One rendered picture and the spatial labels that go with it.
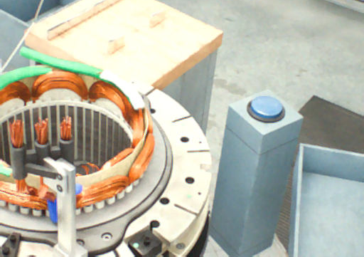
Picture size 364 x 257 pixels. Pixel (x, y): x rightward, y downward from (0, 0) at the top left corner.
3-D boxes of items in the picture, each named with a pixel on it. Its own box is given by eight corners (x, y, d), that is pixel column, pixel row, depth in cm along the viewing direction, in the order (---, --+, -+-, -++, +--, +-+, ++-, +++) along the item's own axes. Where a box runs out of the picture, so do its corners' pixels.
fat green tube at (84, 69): (18, 63, 79) (16, 48, 78) (41, 48, 82) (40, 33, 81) (129, 116, 74) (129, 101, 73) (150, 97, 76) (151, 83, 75)
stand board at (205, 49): (24, 45, 99) (23, 30, 98) (114, -5, 112) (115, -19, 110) (139, 107, 91) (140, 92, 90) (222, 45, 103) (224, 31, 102)
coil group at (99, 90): (82, 108, 80) (82, 78, 78) (92, 101, 81) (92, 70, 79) (128, 130, 78) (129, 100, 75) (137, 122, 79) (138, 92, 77)
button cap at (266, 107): (264, 123, 92) (265, 117, 91) (244, 106, 94) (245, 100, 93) (287, 113, 94) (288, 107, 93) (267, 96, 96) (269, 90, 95)
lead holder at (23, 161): (9, 176, 59) (6, 145, 57) (43, 149, 62) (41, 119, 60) (45, 196, 58) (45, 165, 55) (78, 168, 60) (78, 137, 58)
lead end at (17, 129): (8, 147, 57) (5, 121, 55) (17, 139, 58) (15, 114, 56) (18, 152, 57) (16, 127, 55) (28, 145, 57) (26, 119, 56)
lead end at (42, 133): (33, 144, 57) (32, 121, 56) (41, 137, 58) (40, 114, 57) (43, 149, 57) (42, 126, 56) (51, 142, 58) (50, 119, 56)
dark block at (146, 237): (126, 253, 68) (127, 238, 67) (146, 238, 70) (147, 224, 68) (142, 267, 67) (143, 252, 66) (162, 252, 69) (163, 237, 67)
